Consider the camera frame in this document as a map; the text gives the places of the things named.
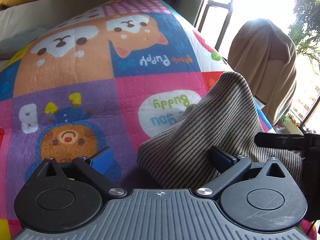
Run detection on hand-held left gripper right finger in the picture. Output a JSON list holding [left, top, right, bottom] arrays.
[[195, 146, 288, 200]]

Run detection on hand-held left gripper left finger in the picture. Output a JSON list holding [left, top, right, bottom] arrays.
[[36, 146, 128, 200]]

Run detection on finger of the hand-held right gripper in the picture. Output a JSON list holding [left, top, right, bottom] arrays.
[[254, 132, 305, 151]]

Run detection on grey striped long-sleeve shirt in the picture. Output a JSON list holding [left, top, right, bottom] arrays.
[[137, 71, 304, 189]]

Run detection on windowsill planter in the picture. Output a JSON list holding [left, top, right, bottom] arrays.
[[280, 114, 310, 133]]

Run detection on beige cloth draped chair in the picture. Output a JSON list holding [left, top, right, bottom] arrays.
[[228, 18, 297, 125]]

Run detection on colourful cartoon play mat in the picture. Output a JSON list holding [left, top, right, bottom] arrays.
[[0, 0, 320, 240]]

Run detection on green leafy plant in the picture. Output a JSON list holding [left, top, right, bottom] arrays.
[[287, 0, 320, 75]]

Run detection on grey cushion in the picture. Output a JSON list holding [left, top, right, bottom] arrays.
[[0, 27, 48, 60]]

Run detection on grey covered sofa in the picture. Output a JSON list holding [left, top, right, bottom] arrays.
[[0, 0, 175, 70]]

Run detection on dark window frame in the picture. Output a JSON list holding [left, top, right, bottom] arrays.
[[195, 0, 235, 50]]

